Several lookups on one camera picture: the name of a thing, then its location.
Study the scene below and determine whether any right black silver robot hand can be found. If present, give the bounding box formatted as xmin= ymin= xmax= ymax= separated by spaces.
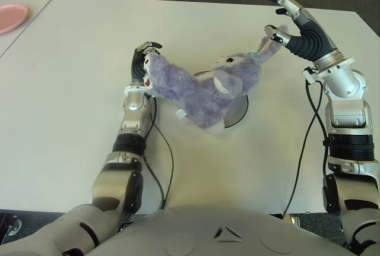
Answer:
xmin=264 ymin=0 xmax=341 ymax=62

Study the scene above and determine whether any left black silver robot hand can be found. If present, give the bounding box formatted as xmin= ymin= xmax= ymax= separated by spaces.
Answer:
xmin=130 ymin=41 xmax=163 ymax=87

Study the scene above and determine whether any purple plush bunny doll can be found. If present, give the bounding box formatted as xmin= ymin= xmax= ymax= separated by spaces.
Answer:
xmin=143 ymin=24 xmax=289 ymax=129

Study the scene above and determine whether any white plate with black rim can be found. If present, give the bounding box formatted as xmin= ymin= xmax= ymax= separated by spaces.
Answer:
xmin=194 ymin=71 xmax=249 ymax=128

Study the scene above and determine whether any pink plate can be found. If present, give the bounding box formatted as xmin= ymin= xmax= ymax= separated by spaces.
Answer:
xmin=0 ymin=3 xmax=29 ymax=35

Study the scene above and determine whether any grey robot torso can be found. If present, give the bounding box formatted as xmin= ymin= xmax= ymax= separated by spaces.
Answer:
xmin=0 ymin=204 xmax=354 ymax=256

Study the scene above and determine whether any black metal caster foot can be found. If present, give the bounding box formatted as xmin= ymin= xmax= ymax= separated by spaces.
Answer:
xmin=0 ymin=213 xmax=23 ymax=238

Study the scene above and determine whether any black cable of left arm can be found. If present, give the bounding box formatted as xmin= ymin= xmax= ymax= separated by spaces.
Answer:
xmin=142 ymin=98 xmax=175 ymax=211

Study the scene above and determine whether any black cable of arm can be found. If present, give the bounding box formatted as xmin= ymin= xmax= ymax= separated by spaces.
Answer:
xmin=142 ymin=98 xmax=175 ymax=211
xmin=281 ymin=80 xmax=324 ymax=218

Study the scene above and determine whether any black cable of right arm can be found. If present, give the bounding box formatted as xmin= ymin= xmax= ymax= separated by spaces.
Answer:
xmin=281 ymin=80 xmax=324 ymax=218

